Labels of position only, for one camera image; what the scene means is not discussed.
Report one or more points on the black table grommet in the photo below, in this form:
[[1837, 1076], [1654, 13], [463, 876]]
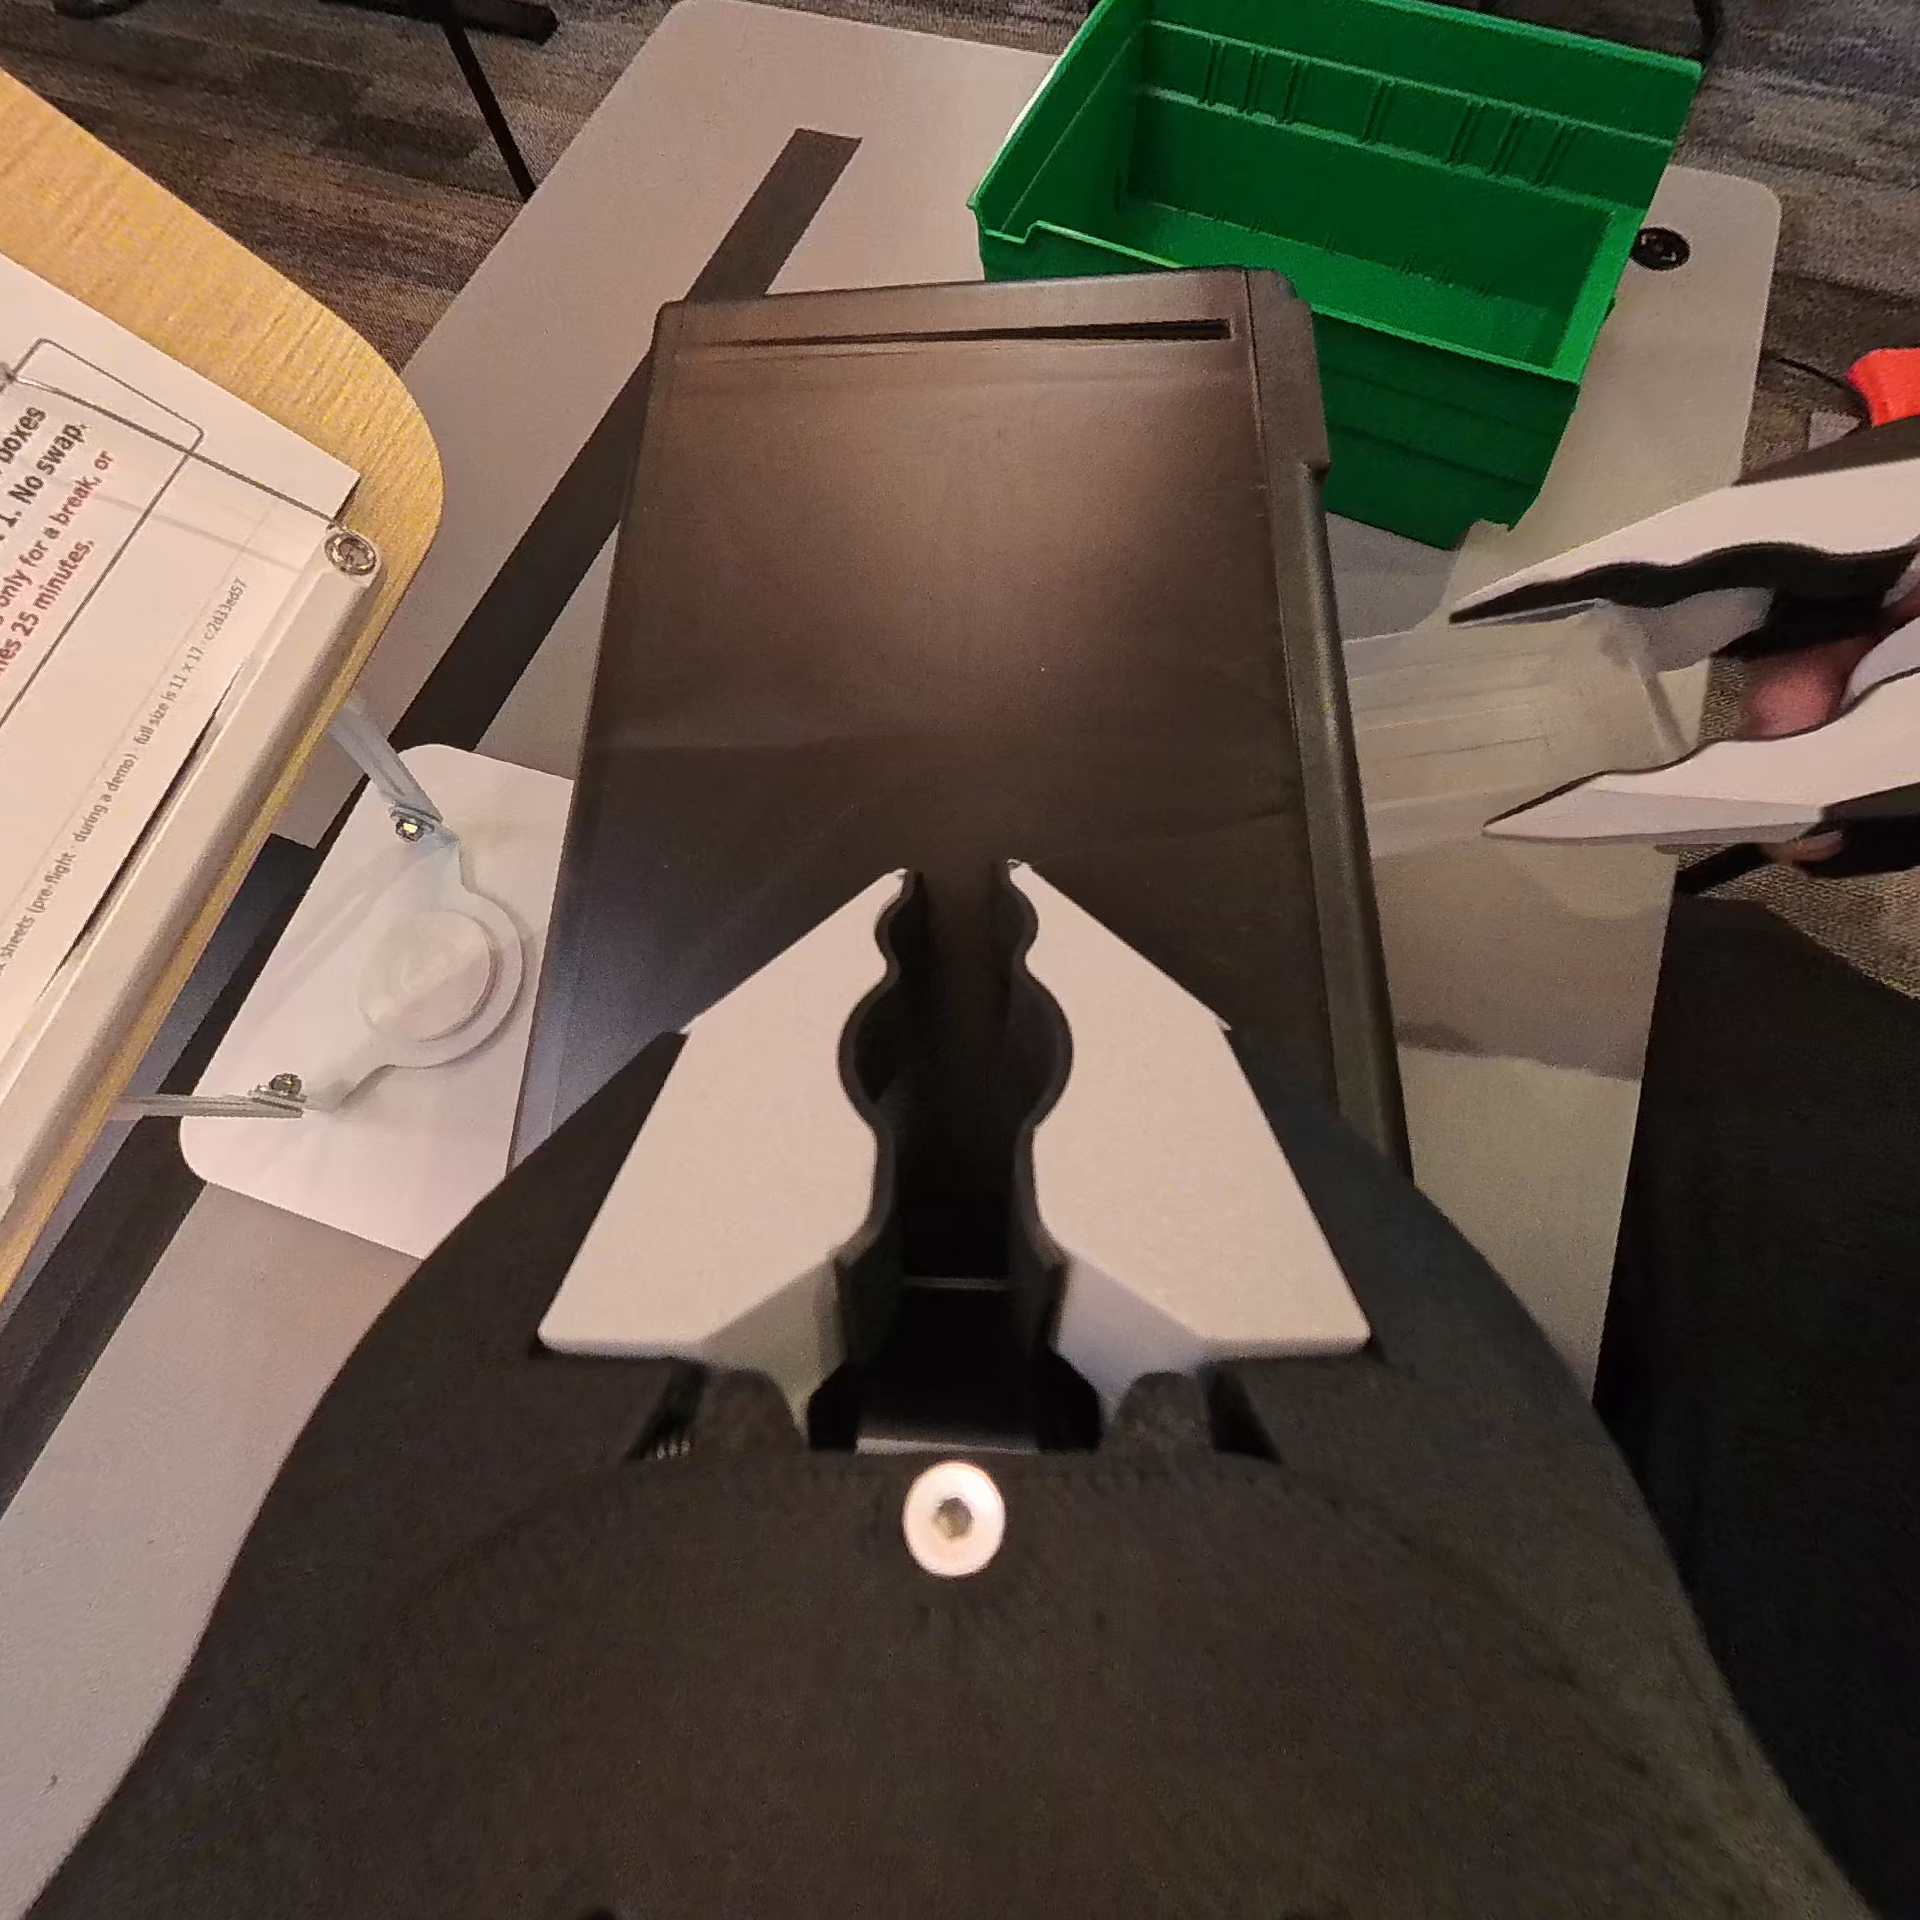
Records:
[[1661, 247]]

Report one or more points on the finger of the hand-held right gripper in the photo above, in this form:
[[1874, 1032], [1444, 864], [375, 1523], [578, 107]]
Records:
[[1800, 772], [1621, 623]]

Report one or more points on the green plastic bin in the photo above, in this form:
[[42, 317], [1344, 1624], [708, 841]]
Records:
[[1426, 253]]

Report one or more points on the person's right hand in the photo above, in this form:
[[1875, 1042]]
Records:
[[1808, 691]]

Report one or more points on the black table leg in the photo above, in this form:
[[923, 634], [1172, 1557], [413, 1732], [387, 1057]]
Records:
[[503, 120]]

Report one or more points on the printed instruction sheet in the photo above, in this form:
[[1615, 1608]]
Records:
[[90, 600]]

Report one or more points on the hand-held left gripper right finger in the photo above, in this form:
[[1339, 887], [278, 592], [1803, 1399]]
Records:
[[1200, 1200]]

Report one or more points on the black drawer cabinet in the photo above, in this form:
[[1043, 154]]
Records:
[[960, 600]]

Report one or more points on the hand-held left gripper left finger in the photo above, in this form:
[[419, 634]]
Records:
[[704, 1200]]

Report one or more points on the clear plastic drawer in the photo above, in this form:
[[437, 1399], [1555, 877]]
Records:
[[1471, 721]]

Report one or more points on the white stand ledge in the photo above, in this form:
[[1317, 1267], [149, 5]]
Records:
[[212, 779]]

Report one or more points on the white stand base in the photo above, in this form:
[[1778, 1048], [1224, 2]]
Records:
[[347, 1141]]

